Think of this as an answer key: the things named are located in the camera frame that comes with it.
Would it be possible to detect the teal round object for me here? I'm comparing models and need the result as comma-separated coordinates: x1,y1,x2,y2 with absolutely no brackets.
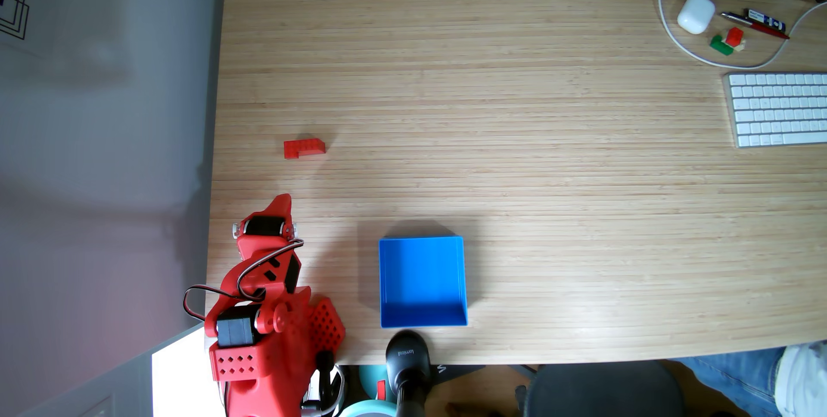
339,364,398,417

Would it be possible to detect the red black pen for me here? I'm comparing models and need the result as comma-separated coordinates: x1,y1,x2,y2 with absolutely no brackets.
719,11,791,40

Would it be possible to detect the white framed window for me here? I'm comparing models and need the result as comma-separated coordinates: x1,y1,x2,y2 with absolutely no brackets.
152,325,227,417

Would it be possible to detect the small blue white stick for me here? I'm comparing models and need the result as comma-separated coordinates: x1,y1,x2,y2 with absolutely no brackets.
744,9,787,33

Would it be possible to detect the red lego brick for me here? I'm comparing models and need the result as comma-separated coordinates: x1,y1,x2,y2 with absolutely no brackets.
283,138,327,160

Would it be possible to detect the black table clamp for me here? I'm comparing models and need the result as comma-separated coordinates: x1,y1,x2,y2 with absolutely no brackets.
314,351,337,398

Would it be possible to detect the white keyboard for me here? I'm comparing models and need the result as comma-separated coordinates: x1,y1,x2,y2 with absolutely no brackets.
722,72,827,149

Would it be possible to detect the blue plastic bin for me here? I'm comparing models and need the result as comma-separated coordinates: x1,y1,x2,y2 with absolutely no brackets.
378,235,469,329

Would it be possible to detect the black holder clamp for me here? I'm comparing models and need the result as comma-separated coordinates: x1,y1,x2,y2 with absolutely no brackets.
385,330,434,417

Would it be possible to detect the white fabric item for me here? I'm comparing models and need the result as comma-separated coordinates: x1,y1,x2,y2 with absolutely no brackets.
774,339,827,417

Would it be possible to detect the white earbuds case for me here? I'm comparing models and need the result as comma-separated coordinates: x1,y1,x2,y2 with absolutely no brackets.
676,0,717,36

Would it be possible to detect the black red arm cable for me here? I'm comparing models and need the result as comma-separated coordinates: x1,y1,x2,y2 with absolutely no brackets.
183,239,305,322

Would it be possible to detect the white charging cable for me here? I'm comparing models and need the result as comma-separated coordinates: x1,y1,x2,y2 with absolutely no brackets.
658,0,827,70

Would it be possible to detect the blue denim garment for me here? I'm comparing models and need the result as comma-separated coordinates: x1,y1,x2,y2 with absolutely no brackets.
675,346,792,417

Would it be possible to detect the black office chair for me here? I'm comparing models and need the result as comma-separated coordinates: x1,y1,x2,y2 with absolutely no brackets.
522,362,686,417

